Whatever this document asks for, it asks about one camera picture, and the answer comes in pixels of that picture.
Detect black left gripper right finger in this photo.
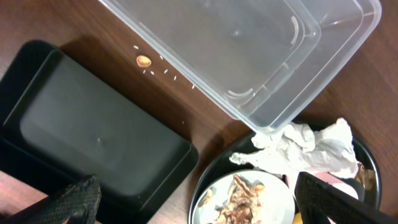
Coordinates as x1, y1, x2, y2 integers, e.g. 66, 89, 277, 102
295, 172, 397, 224

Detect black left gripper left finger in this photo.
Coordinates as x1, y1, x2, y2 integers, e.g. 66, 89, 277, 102
0, 174, 103, 224

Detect yellow bowl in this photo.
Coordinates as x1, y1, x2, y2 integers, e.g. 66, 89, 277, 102
292, 213, 303, 224

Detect pink cup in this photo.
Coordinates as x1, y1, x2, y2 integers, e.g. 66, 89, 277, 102
284, 172, 359, 199

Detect grey plate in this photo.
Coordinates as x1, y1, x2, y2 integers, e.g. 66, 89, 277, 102
188, 170, 295, 224

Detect gold foil wrapper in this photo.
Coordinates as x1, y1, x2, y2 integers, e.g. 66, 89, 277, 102
354, 162, 376, 190

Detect crumpled white napkin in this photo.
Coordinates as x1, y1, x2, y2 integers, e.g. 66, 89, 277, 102
229, 118, 359, 179

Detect round black tray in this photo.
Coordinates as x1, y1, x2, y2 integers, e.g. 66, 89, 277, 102
188, 134, 381, 217

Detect food scraps on plate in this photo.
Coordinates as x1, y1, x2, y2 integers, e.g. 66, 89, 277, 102
194, 174, 266, 224

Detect black rectangular bin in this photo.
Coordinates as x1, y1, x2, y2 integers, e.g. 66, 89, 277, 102
1, 40, 198, 223

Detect clear plastic bin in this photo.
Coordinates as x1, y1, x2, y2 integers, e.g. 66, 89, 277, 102
103, 0, 382, 133

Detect nut piece on table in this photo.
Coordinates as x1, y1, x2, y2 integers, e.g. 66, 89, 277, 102
136, 55, 152, 68

